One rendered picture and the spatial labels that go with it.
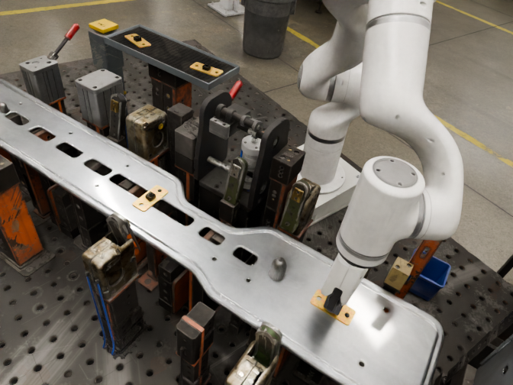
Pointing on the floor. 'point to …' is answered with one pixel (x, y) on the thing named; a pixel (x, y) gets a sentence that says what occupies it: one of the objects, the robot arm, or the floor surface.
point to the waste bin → (266, 26)
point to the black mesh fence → (506, 267)
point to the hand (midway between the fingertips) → (337, 299)
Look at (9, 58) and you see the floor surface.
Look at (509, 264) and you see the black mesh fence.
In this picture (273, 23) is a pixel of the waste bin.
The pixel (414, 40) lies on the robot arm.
